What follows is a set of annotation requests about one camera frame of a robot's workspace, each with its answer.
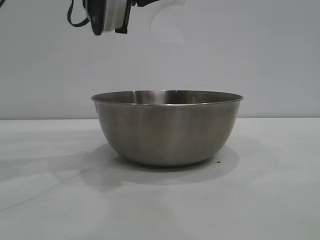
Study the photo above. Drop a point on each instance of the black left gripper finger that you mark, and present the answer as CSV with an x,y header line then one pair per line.
x,y
145,2

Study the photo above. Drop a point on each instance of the clear plastic measuring cup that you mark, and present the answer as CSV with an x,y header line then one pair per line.
x,y
163,12

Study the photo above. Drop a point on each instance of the stainless steel mixing bowl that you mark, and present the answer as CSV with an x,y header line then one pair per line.
x,y
166,130

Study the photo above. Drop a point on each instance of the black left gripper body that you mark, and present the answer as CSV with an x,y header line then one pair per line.
x,y
96,22

